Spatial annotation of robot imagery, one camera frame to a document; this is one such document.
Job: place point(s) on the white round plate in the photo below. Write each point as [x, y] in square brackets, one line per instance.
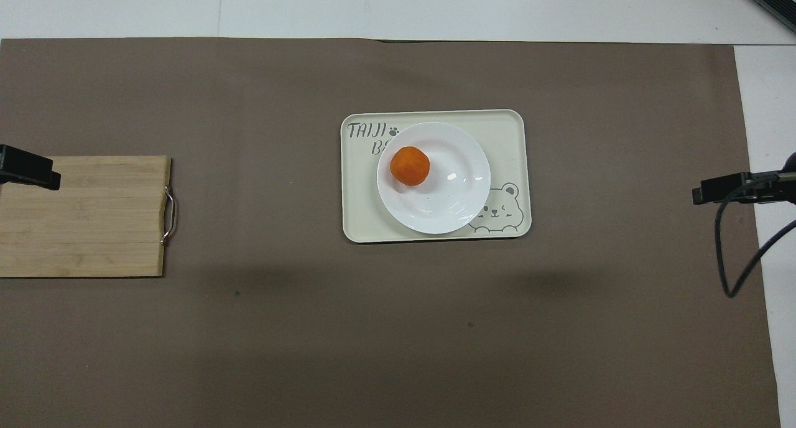
[454, 191]

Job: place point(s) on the orange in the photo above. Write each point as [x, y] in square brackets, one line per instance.
[409, 165]

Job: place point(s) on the cream tray with bear print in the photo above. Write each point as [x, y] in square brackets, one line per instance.
[507, 167]

